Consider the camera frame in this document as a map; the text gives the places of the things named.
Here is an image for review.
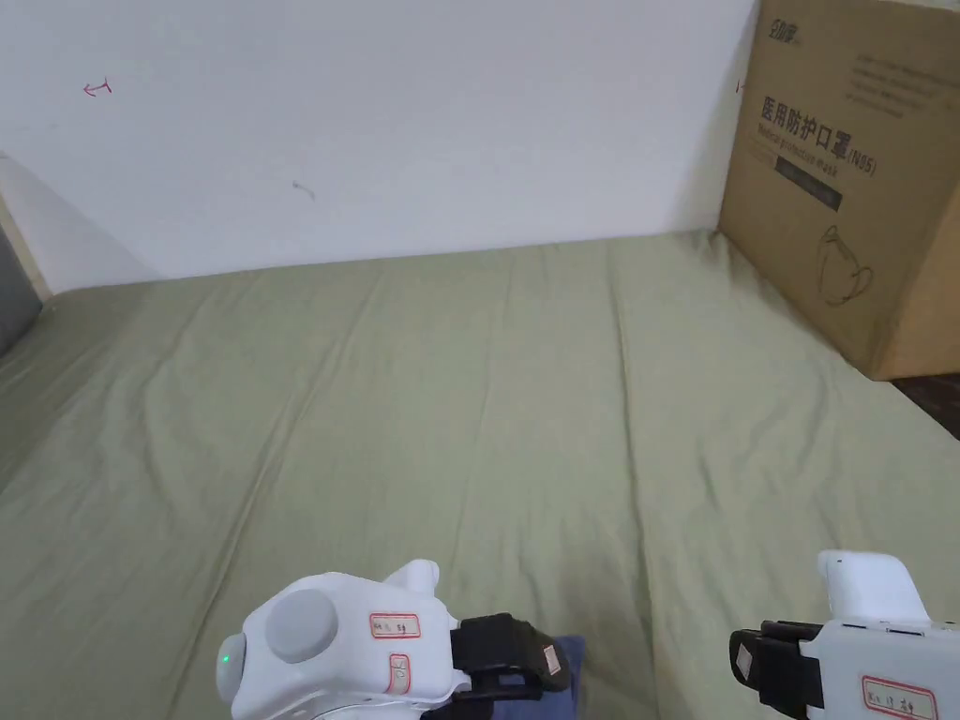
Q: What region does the dark blue garment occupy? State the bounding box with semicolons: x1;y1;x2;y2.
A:
448;635;589;720

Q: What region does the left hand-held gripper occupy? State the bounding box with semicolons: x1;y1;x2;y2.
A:
217;558;566;720

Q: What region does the brown cardboard carton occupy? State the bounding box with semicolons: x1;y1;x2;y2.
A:
717;0;960;383

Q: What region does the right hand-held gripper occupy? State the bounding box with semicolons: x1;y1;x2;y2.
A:
730;549;960;720

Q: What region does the bed with pale green sheet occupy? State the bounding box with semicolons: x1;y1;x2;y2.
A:
0;228;960;720

